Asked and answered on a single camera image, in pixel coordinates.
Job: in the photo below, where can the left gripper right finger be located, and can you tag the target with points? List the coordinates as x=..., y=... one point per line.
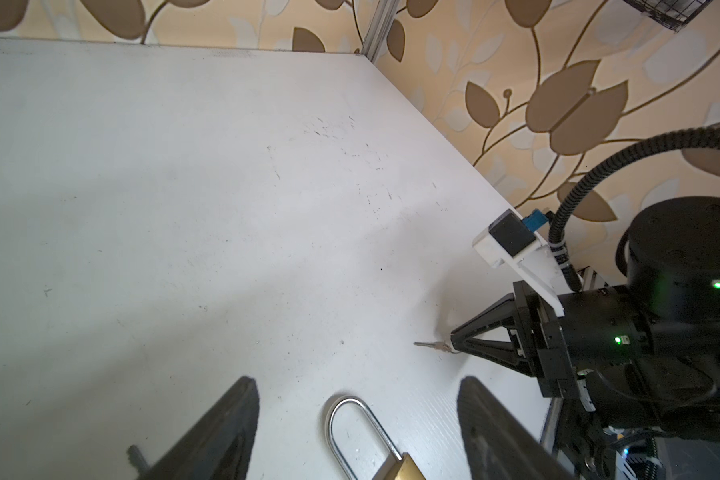
x=497, y=446

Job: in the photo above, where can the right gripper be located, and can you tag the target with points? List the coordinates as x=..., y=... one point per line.
x=597, y=326

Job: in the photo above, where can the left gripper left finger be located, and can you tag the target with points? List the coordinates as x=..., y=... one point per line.
x=220, y=444

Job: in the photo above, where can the silver key with ring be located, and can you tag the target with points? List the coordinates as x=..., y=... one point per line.
x=441, y=346

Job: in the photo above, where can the large brass padlock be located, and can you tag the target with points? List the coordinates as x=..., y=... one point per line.
x=360, y=445

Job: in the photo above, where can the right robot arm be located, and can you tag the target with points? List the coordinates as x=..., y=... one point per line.
x=631, y=362

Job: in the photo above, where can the small silver key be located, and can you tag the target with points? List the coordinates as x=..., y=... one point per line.
x=137, y=460

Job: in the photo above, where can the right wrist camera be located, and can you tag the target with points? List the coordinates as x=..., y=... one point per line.
x=516, y=242

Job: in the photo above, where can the right wire basket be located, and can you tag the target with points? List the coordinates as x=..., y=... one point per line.
x=673, y=15

